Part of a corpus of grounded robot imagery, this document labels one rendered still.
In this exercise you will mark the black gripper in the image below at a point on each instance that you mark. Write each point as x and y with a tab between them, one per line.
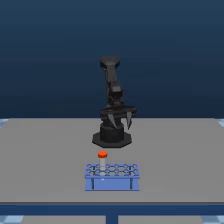
118	109

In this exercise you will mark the dark six-joint robot arm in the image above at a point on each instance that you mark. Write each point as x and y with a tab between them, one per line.
111	134

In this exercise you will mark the orange-capped centrifuge tube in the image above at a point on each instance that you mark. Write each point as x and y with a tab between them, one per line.
102	164

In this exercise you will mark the blue tube rack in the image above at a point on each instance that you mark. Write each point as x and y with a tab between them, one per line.
112	179

